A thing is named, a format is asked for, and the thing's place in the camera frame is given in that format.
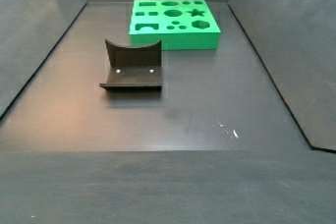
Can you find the black curved holder stand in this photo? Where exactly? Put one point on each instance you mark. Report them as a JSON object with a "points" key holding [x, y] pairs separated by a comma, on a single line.
{"points": [[134, 66]]}

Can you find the green shape sorter block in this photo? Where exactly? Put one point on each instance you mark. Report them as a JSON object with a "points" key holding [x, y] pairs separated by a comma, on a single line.
{"points": [[181, 23]]}

